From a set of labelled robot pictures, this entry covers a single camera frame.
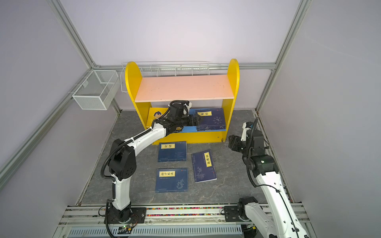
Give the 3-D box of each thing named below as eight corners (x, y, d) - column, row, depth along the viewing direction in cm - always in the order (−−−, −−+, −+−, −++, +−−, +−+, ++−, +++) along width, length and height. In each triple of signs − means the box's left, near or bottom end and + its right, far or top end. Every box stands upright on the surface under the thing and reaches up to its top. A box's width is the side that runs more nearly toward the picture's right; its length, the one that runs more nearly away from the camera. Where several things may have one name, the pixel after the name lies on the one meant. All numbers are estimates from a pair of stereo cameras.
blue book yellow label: (157, 161, 95) (156, 160, 93) (160, 143, 103) (159, 141, 101) (186, 161, 95) (185, 159, 92) (186, 143, 103) (186, 141, 101)
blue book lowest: (195, 183, 86) (194, 182, 84) (190, 154, 98) (190, 152, 96) (217, 179, 87) (217, 178, 85) (210, 151, 99) (210, 149, 97)
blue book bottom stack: (154, 192, 83) (153, 191, 81) (158, 169, 92) (157, 167, 90) (187, 192, 83) (187, 191, 81) (188, 169, 91) (188, 167, 90)
